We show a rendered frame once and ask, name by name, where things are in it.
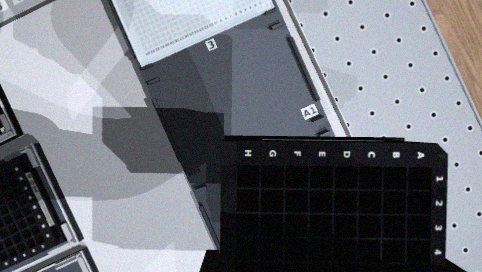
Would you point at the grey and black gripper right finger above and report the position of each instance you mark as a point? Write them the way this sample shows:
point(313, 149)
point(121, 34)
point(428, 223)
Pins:
point(451, 267)

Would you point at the dark grey plate carrier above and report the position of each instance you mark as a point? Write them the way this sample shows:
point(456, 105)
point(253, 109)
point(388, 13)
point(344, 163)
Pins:
point(249, 80)

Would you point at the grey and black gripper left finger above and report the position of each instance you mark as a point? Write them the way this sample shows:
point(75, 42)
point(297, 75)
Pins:
point(211, 261)

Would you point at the grey metal base plate with grid of holes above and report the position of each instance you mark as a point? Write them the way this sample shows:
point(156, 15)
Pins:
point(392, 75)

